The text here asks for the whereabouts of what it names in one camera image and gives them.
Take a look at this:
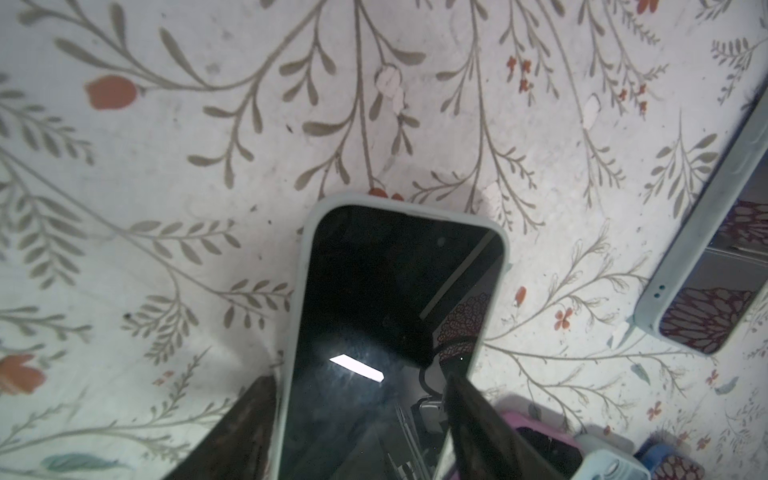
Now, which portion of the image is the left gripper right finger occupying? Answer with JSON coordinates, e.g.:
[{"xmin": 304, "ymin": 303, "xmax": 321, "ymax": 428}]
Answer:
[{"xmin": 444, "ymin": 374, "xmax": 563, "ymax": 480}]

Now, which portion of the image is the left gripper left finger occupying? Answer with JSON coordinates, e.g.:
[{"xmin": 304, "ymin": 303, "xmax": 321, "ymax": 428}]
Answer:
[{"xmin": 165, "ymin": 376, "xmax": 277, "ymax": 480}]

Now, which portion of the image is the black phone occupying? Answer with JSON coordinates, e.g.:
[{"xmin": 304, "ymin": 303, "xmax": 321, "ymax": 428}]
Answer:
[{"xmin": 501, "ymin": 411, "xmax": 584, "ymax": 479}]

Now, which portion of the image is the light blue phone case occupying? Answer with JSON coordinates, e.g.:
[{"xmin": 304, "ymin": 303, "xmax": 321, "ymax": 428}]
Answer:
[{"xmin": 571, "ymin": 434, "xmax": 651, "ymax": 480}]

